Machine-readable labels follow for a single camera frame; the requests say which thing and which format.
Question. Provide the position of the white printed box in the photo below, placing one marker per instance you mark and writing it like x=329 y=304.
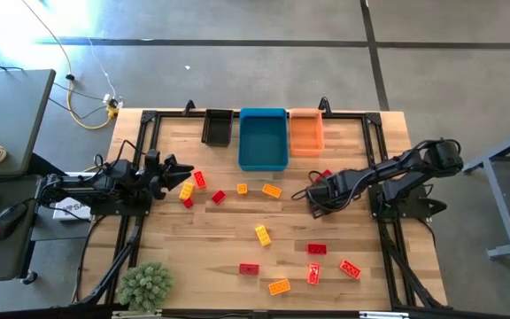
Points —
x=71 y=212

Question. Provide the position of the small red toy brick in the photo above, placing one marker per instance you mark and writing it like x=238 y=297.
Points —
x=188 y=203

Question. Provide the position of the small yellow-orange toy brick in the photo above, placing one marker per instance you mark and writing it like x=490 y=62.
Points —
x=242 y=189

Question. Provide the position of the black diagonal bar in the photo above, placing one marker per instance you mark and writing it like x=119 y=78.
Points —
x=42 y=165

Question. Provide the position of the orange plastic bin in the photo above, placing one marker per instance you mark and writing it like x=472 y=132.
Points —
x=306 y=137

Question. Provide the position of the black computer mouse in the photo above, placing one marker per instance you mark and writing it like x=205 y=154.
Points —
x=8 y=220

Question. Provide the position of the black caster wheel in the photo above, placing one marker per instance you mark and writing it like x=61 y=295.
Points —
x=30 y=277

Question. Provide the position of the black mesh bin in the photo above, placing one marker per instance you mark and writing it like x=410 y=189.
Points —
x=217 y=133

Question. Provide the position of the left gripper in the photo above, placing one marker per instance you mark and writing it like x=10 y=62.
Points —
x=155 y=181

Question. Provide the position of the black aluminium frame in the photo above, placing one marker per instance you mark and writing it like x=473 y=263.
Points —
x=348 y=115

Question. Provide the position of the green artificial plant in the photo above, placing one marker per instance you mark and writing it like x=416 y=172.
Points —
x=145 y=285

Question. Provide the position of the blue plastic bin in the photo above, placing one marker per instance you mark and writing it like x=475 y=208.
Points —
x=264 y=142

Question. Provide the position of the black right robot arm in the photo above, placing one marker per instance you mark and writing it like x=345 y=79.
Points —
x=392 y=166

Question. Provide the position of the orange-red toy brick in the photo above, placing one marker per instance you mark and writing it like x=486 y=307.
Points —
x=350 y=269
x=199 y=179
x=313 y=273

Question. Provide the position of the yellow plug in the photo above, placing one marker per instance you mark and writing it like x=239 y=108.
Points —
x=112 y=113

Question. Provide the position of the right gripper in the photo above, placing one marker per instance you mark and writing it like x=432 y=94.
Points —
x=328 y=190

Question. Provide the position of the silver bracket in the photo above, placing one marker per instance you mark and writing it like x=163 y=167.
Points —
x=383 y=315
x=136 y=314

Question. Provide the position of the white power adapter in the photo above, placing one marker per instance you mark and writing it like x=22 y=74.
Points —
x=110 y=101

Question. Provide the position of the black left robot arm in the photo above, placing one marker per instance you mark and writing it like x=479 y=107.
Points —
x=82 y=186

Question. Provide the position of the yellow toy brick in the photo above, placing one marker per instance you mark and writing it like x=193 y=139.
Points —
x=262 y=235
x=186 y=191

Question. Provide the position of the grey metal trestle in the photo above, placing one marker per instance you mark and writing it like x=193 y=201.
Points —
x=499 y=199

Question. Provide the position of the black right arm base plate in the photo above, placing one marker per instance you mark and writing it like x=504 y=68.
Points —
x=414 y=212

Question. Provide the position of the black frame clamp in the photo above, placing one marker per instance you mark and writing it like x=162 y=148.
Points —
x=189 y=107
x=324 y=105

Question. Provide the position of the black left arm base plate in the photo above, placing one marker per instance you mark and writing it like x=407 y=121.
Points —
x=118 y=211

